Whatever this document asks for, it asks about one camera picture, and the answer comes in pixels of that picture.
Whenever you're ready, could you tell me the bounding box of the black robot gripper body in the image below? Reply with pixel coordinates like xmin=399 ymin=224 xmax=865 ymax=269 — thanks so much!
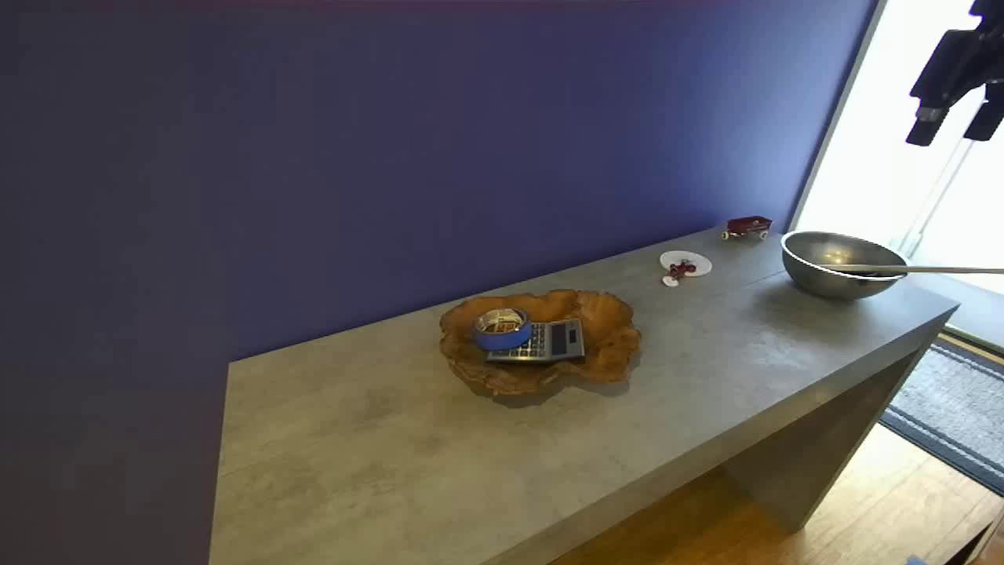
xmin=905 ymin=0 xmax=1004 ymax=113

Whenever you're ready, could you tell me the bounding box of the metal bowl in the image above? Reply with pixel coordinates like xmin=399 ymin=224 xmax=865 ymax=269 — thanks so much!
xmin=779 ymin=228 xmax=914 ymax=306

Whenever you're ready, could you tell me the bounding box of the dark door mat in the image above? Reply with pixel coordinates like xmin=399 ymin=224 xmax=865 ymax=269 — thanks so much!
xmin=878 ymin=336 xmax=1004 ymax=497

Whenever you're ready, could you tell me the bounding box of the red flat object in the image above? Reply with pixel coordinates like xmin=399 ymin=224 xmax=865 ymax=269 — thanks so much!
xmin=722 ymin=214 xmax=775 ymax=244

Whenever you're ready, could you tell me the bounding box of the grey calculator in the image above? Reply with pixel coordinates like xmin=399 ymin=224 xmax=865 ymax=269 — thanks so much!
xmin=483 ymin=317 xmax=591 ymax=367

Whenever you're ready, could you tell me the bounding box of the grey concrete-look cabinet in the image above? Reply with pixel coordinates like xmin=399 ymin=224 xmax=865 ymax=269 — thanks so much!
xmin=206 ymin=224 xmax=963 ymax=565

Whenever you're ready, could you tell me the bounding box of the burl wood tray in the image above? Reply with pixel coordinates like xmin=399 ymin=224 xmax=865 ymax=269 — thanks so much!
xmin=435 ymin=288 xmax=644 ymax=404

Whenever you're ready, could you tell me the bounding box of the small white plate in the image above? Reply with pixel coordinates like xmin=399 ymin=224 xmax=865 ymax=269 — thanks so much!
xmin=654 ymin=249 xmax=715 ymax=283

